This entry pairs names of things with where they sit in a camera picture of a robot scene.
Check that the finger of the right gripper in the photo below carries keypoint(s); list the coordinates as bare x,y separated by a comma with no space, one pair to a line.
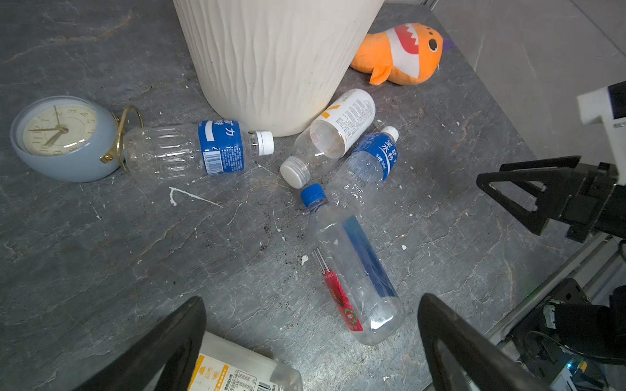
534,197
563,162

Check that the clear bottle blue label left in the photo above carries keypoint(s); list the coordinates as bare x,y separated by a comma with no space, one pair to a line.
191,151

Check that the orange shark plush toy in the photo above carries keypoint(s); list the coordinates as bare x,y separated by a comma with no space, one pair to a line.
406,55

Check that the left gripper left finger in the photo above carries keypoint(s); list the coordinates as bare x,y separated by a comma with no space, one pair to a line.
169,353

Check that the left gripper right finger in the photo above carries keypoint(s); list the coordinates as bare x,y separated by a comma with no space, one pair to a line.
456,353

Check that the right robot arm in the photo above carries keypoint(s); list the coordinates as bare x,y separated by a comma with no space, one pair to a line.
565,329

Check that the clear bottle blue label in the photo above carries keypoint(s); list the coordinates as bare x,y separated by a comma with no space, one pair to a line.
191,151
356,180

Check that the white label wide bottle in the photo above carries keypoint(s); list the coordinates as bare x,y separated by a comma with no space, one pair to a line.
317,151

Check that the white ribbed trash bin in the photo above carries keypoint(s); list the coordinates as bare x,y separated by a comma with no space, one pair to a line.
273,65

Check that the clear bottle blue label middle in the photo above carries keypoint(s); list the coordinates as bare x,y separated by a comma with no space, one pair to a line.
356,180

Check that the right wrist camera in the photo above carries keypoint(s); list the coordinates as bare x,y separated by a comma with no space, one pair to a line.
607,106

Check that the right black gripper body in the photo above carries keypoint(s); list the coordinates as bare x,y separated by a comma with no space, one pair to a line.
596,202

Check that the orange label pill bottle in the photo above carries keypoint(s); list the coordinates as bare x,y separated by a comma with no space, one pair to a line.
225,366

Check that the blue cap artesian bottle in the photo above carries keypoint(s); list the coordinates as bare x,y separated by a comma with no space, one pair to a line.
357,281

